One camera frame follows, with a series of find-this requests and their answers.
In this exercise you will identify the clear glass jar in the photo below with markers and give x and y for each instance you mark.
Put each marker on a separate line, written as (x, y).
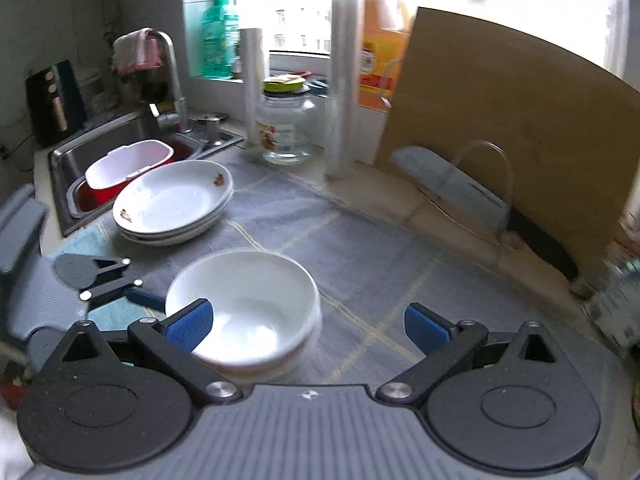
(284, 120)

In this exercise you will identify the kitchen knife black handle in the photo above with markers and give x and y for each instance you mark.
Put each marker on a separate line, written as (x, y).
(542, 244)

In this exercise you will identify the steel kitchen faucet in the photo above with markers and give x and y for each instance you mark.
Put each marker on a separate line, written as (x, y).
(178, 118)

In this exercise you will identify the green soap bottle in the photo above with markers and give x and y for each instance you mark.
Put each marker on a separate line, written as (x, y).
(220, 32)

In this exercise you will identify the white floral bowl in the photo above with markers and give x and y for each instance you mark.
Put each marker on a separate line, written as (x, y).
(275, 369)
(264, 304)

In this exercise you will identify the stainless steel sink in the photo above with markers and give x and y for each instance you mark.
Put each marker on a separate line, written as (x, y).
(69, 161)

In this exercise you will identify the pink cloth on faucet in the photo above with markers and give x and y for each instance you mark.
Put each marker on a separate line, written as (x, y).
(136, 51)

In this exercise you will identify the metal wire rack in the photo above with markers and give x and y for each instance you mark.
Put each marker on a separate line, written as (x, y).
(448, 182)

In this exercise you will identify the white red basin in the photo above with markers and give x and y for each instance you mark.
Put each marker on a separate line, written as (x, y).
(108, 176)

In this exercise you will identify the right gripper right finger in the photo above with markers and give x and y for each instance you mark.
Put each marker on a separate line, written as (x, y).
(448, 350)

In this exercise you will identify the black air fryer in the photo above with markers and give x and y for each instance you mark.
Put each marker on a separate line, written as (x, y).
(55, 105)

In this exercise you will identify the bamboo cutting board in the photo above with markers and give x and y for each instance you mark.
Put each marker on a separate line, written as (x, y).
(567, 130)

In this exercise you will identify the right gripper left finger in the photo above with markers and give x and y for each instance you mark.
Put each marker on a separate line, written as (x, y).
(167, 346)

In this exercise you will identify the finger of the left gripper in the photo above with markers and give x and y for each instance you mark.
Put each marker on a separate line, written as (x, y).
(100, 281)

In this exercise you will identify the large white fruit plate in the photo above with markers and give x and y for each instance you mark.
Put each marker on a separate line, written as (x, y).
(181, 235)

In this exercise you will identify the plastic wrap roll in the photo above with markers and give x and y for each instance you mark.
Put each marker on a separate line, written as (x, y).
(339, 141)

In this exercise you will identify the grey checked table mat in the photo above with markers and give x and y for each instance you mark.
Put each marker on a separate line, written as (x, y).
(374, 245)

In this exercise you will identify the white oval deep plate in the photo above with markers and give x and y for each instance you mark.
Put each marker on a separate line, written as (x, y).
(171, 197)

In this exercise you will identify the orange oil bottle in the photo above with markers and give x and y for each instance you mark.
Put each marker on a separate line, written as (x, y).
(386, 31)

